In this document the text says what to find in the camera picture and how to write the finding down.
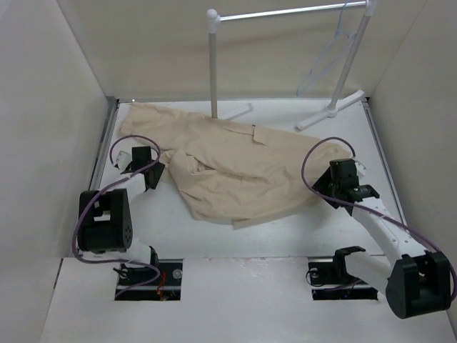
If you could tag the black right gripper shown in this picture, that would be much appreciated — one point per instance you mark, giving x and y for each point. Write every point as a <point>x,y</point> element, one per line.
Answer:
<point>321,184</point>

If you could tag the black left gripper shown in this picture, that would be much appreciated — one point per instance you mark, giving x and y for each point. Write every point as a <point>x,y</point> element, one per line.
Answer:
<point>158,171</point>

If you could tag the beige trousers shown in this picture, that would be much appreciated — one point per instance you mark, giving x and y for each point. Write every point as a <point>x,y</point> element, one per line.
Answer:
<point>227,171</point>

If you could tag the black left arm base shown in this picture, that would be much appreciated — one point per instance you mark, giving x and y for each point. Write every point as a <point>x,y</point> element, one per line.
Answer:
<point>137,283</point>

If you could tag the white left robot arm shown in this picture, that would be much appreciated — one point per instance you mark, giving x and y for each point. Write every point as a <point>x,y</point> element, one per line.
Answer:
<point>105,225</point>

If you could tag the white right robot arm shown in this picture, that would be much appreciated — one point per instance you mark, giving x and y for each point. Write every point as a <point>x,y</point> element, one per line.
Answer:
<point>414,280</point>

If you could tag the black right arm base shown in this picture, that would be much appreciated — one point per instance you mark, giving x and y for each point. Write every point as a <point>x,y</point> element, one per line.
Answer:
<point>330,281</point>

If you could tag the light blue clothes hanger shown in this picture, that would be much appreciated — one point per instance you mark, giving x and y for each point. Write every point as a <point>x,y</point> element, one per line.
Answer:
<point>333,52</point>

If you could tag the white clothes rack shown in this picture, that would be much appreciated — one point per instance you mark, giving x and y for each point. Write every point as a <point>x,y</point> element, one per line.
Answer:
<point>268,53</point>

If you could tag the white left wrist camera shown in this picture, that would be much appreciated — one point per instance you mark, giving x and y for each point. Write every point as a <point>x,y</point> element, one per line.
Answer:
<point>123,162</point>

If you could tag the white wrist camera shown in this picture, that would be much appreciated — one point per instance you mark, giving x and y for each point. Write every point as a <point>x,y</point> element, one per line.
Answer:
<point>360,168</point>
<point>123,162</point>

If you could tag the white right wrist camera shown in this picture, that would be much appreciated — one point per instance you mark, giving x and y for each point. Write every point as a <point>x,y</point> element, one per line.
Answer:
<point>360,168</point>

